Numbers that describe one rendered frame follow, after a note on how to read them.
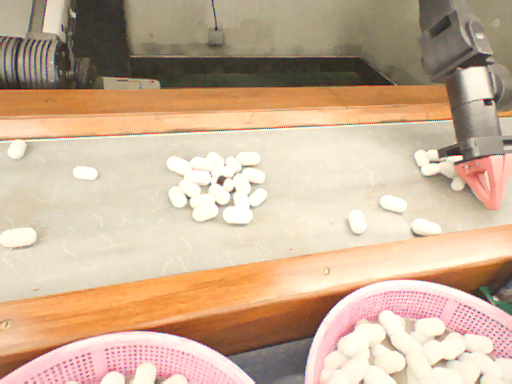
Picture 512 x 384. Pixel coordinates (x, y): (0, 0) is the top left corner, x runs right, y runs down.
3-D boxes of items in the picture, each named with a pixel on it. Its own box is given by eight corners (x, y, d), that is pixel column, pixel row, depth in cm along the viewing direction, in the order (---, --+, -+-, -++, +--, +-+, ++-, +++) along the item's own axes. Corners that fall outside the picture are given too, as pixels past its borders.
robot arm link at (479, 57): (417, 54, 63) (466, 17, 56) (460, 61, 69) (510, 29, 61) (439, 121, 60) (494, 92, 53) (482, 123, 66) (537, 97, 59)
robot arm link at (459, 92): (435, 75, 59) (471, 57, 54) (462, 79, 63) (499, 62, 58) (443, 119, 58) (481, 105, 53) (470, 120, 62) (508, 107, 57)
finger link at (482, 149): (529, 205, 53) (514, 138, 54) (488, 210, 51) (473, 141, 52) (486, 210, 60) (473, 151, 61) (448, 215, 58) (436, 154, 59)
